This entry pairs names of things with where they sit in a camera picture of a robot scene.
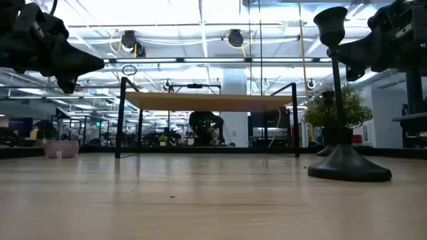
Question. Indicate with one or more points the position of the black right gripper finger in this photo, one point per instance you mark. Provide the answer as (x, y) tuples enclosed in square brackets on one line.
[(354, 75), (362, 51)]

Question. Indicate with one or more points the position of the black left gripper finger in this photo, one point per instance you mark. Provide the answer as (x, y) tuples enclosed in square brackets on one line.
[(73, 60), (68, 85)]

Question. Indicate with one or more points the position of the pink patterned candle tin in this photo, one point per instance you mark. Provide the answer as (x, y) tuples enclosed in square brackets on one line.
[(61, 149)]

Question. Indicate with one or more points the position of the tall black candlestick holder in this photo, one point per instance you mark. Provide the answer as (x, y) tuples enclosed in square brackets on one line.
[(348, 166)]

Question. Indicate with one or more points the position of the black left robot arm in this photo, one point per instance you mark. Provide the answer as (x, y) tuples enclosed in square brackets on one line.
[(6, 5)]

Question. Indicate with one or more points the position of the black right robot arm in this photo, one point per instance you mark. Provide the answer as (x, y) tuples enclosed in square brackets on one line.
[(414, 93)]

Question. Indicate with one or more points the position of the short black candlestick holder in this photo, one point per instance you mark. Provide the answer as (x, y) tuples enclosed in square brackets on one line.
[(328, 96)]

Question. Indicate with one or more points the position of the green potted plant black pot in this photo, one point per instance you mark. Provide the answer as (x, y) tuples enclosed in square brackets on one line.
[(355, 110)]

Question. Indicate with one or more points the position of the small black ceiling reel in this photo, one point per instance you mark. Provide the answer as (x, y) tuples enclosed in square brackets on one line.
[(166, 84), (311, 83)]

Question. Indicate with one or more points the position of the red box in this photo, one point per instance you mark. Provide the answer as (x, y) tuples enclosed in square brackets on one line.
[(357, 138)]

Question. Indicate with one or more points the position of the small green desk plant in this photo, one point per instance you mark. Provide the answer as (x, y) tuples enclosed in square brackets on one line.
[(162, 139)]

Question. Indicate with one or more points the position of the white building column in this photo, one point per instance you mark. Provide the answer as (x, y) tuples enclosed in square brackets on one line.
[(235, 130)]

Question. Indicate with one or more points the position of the long ceiling light bar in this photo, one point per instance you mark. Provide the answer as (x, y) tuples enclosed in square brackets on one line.
[(213, 60)]

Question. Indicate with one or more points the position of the person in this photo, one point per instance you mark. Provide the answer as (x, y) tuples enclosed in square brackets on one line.
[(203, 125)]

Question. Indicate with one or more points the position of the black overhead rig camera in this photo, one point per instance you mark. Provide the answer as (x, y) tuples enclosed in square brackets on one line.
[(195, 86)]

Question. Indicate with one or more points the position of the wood top shelf black frame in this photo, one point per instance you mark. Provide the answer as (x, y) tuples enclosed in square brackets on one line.
[(207, 101)]

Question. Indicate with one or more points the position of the black table edge rail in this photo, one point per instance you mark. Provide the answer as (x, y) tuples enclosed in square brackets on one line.
[(207, 150)]

